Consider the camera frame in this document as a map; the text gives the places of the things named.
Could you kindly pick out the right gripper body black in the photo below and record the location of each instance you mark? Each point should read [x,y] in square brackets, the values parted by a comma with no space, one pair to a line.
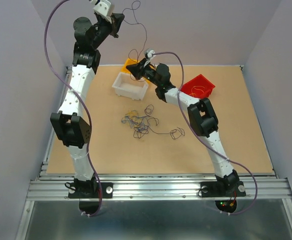
[149,74]

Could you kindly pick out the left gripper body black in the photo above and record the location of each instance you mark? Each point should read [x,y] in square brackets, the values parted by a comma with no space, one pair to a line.
[101,29]

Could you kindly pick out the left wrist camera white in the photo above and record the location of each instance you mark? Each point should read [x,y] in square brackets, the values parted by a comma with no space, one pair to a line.
[103,8]

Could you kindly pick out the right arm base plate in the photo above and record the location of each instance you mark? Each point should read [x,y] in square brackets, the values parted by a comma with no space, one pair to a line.
[216,189]

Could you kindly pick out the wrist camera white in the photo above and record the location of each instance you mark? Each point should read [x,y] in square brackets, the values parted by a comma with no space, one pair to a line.
[149,55]
[103,8]

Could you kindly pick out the yellow plastic bin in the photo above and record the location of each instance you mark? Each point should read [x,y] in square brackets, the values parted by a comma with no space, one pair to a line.
[130,61]

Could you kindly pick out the white plastic bin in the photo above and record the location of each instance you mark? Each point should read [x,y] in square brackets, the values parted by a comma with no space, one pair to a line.
[125,86]

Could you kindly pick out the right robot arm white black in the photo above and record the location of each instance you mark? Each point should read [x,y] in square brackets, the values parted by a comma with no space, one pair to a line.
[201,119]

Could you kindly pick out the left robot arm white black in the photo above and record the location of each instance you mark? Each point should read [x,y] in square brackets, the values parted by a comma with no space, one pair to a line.
[68,123]

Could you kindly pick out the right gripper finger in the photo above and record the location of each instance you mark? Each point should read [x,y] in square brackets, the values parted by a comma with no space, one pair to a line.
[136,69]
[145,61]

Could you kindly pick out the red plastic bin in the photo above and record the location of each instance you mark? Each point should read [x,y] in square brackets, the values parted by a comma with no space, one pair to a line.
[199,87]

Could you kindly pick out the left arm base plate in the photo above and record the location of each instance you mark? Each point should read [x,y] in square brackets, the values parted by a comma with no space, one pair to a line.
[107,191]

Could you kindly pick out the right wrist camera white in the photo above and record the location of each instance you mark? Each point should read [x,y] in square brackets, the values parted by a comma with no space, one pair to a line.
[149,55]

